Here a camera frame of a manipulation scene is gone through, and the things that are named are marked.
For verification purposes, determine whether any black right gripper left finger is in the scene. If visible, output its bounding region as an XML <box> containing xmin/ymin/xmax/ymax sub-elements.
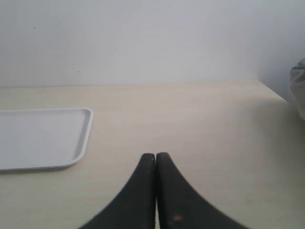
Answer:
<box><xmin>81</xmin><ymin>153</ymin><xmax>156</xmax><ymax>229</ymax></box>

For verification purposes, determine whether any white plastic tray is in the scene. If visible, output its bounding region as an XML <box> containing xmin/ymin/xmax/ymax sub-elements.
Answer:
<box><xmin>0</xmin><ymin>108</ymin><xmax>93</xmax><ymax>171</ymax></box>

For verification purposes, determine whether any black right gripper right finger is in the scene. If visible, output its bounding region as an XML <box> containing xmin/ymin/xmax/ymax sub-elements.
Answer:
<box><xmin>156</xmin><ymin>152</ymin><xmax>241</xmax><ymax>229</ymax></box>

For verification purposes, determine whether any grey cloth bundle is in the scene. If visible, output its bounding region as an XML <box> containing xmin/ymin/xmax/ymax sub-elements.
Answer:
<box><xmin>289</xmin><ymin>58</ymin><xmax>305</xmax><ymax>120</ymax></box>

